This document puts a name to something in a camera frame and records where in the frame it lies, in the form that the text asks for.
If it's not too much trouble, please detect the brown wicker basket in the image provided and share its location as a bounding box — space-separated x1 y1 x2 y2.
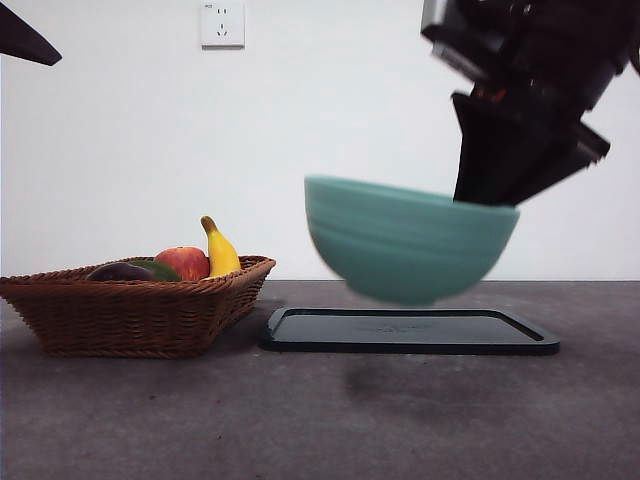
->
0 255 277 360

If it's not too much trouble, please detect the red apple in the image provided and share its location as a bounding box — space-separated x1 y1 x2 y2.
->
154 246 211 283

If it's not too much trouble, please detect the black rectangular tray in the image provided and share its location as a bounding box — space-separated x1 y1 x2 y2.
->
258 306 561 356

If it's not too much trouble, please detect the yellow banana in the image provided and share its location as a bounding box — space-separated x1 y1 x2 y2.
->
200 215 242 279

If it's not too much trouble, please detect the green avocado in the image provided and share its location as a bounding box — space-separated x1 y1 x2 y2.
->
127 259 182 283

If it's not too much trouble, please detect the teal ribbed bowl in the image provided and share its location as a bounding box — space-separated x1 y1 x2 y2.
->
303 173 521 307

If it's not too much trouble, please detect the white wall socket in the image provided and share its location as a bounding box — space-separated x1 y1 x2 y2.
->
201 2 246 50

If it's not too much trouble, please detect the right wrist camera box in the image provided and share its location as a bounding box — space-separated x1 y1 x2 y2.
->
420 0 504 51

